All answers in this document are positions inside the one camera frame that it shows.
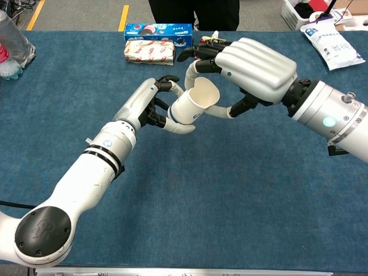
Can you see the white paper cup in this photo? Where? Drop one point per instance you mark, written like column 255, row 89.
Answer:
column 187, row 109

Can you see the person in black trousers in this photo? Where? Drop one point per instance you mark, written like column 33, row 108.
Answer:
column 178, row 14

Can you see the red label soda bottle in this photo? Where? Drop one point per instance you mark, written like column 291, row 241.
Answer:
column 7, row 69

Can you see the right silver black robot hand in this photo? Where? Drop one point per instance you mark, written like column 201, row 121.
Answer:
column 258, row 69

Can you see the aluminium profile rail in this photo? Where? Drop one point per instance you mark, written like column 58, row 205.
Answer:
column 184, row 271

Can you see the yellow floor tape strip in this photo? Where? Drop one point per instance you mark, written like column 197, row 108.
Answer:
column 36, row 14
column 123, row 18

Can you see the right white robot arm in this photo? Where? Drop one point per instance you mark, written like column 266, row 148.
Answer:
column 325, row 109

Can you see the clear plastic bottle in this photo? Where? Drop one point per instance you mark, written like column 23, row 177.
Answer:
column 14, row 40

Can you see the brown cardboard box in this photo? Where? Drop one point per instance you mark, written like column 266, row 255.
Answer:
column 356, row 5

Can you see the cream red printed snack pack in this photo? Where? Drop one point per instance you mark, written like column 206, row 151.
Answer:
column 149, row 53

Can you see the blue Oreo cookie box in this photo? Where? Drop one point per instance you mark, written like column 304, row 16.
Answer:
column 161, row 30

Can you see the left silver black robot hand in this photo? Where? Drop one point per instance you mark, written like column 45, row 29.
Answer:
column 135, row 103

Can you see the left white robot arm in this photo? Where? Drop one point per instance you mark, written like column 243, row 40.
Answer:
column 86, row 175

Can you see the white printed plastic bag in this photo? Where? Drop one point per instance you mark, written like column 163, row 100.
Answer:
column 333, row 46

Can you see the red fruit jelly pouch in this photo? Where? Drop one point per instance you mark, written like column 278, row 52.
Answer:
column 214, row 36

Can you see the blue felt table cloth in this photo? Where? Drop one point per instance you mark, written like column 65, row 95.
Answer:
column 201, row 187

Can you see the small white blue package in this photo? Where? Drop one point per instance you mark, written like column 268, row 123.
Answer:
column 343, row 14

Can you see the white plastic basket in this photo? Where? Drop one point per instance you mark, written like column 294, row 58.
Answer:
column 290, row 15

